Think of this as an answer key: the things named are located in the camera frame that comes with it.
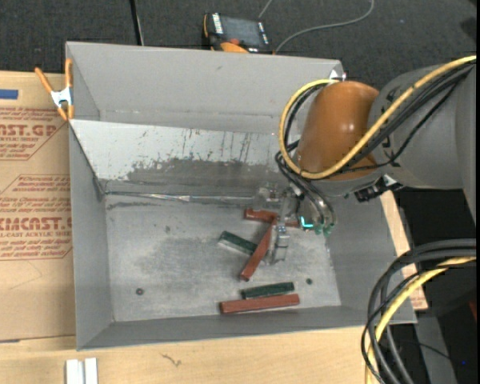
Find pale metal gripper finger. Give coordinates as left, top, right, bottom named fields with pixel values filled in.
left=270, top=224, right=290, bottom=266
left=258, top=186, right=284, bottom=205

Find red-brown flat block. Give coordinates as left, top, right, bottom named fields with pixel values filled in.
left=218, top=293, right=302, bottom=315
left=242, top=207, right=301, bottom=229
left=238, top=218, right=278, bottom=282

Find dark green flat block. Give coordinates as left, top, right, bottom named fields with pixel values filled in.
left=217, top=230, right=259, bottom=255
left=239, top=281, right=297, bottom=300

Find grey metal bin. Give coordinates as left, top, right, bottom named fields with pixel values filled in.
left=65, top=41, right=419, bottom=351

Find brown cardboard board red print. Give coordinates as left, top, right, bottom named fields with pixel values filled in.
left=0, top=69, right=430, bottom=344

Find black cylinder on white bracket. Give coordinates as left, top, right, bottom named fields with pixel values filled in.
left=352, top=173, right=403, bottom=203

